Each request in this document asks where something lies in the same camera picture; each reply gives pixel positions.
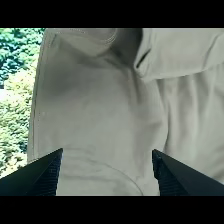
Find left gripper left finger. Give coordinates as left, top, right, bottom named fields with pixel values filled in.
left=0, top=147, right=64, bottom=197

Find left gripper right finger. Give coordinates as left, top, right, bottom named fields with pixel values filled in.
left=151, top=148, right=224, bottom=197

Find brown pants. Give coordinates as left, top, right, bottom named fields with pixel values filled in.
left=26, top=28, right=224, bottom=197

